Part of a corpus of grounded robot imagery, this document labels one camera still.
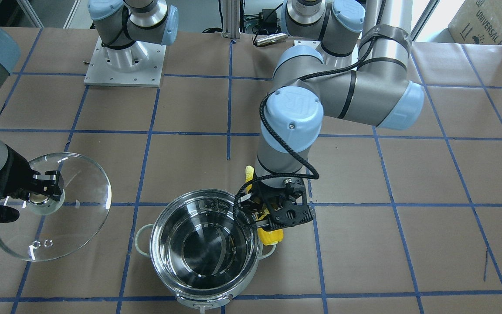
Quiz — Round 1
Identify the cardboard box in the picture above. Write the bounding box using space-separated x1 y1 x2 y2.
448 0 502 44

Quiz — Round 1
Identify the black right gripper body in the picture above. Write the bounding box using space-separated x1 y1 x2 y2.
0 146 38 198

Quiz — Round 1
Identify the aluminium frame post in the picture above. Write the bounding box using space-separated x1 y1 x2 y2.
219 0 243 41

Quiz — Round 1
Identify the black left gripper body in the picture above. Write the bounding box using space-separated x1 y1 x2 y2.
246 174 315 229

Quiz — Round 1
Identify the pale green cooking pot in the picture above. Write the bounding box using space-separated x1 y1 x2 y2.
133 189 269 314

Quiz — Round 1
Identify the yellow plastic corn cob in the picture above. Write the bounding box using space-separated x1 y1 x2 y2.
245 165 284 245

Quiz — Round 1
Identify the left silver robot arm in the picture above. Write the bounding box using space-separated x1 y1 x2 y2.
232 0 424 231

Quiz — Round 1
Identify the glass pot lid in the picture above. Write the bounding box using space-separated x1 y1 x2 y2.
0 152 112 262

